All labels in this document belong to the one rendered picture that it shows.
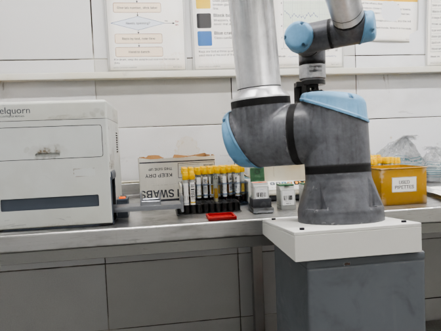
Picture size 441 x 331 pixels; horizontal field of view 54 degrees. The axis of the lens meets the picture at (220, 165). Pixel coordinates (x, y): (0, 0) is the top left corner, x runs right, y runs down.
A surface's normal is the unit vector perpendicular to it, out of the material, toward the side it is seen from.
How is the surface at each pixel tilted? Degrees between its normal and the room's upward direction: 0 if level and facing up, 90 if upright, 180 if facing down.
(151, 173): 91
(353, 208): 68
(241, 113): 93
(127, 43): 92
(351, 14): 143
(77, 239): 90
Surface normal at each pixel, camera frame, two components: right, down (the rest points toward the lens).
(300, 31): -0.44, 0.07
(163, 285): 0.14, 0.04
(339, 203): -0.26, -0.31
